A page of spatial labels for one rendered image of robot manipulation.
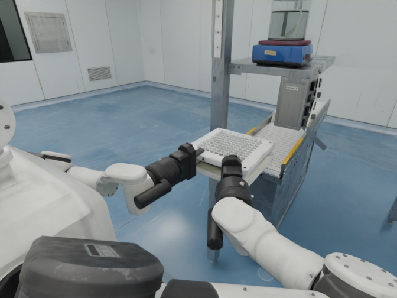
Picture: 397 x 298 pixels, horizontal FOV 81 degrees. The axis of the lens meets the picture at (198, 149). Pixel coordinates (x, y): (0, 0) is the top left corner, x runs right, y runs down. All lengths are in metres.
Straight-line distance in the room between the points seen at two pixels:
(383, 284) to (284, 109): 0.77
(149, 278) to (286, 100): 0.89
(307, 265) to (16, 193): 0.37
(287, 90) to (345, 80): 3.36
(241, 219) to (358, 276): 0.21
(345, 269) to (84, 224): 0.28
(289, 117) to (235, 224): 0.64
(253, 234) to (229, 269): 1.25
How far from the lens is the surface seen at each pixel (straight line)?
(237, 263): 1.72
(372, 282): 0.31
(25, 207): 0.29
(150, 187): 0.63
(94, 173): 0.70
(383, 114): 4.36
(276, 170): 1.14
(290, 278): 0.40
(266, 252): 0.43
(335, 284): 0.30
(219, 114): 1.05
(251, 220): 0.45
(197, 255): 1.74
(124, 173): 0.61
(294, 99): 0.98
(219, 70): 1.01
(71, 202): 0.29
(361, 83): 4.30
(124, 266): 0.17
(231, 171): 0.62
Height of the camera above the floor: 1.37
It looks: 27 degrees down
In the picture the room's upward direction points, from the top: straight up
